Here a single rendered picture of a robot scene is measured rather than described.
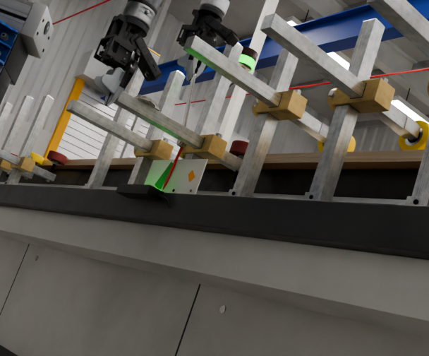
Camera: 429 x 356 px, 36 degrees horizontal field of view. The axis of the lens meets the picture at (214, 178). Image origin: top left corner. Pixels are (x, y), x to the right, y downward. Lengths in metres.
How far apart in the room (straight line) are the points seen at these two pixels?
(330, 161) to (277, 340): 0.47
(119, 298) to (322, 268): 1.04
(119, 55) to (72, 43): 8.52
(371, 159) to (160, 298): 0.80
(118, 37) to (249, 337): 0.78
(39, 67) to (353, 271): 8.85
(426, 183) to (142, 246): 0.87
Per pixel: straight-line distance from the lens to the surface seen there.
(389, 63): 9.68
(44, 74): 9.88
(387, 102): 1.39
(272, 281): 1.38
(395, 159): 1.52
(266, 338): 1.64
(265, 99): 1.55
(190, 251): 1.63
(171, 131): 1.68
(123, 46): 1.61
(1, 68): 1.66
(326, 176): 1.36
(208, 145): 1.70
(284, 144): 12.08
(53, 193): 2.35
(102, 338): 2.22
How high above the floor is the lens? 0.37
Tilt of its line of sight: 13 degrees up
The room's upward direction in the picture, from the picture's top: 19 degrees clockwise
